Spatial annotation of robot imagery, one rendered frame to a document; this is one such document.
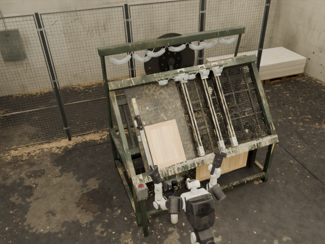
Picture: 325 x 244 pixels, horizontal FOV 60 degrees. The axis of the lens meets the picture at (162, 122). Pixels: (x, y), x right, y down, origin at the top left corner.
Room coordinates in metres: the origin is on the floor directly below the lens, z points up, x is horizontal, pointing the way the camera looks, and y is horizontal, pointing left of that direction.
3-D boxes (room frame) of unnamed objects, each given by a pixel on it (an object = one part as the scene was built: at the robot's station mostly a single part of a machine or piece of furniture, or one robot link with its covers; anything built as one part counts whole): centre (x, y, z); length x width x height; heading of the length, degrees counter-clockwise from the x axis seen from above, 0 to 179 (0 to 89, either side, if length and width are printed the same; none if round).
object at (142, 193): (2.35, 0.28, 0.84); 0.12 x 0.12 x 0.18; 21
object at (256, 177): (3.51, -0.39, 0.41); 2.20 x 1.38 x 0.83; 111
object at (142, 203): (2.35, 0.28, 0.38); 0.06 x 0.06 x 0.75; 21
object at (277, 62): (7.20, -2.56, 0.28); 2.45 x 1.03 x 0.56; 107
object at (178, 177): (2.57, -0.11, 0.69); 0.50 x 0.14 x 0.24; 111
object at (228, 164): (3.20, -0.88, 0.52); 0.90 x 0.02 x 0.55; 111
